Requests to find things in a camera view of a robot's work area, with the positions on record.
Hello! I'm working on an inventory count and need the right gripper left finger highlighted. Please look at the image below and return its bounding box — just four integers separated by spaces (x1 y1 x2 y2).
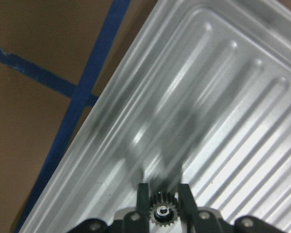
136 183 150 233

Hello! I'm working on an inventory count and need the black bearing gear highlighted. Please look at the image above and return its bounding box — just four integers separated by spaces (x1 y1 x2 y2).
149 191 178 227

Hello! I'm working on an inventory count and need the silver ribbed metal tray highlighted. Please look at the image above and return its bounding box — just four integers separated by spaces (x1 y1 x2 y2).
20 0 291 233

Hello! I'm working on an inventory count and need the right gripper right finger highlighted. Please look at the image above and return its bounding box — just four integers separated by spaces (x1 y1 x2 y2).
178 183 198 233

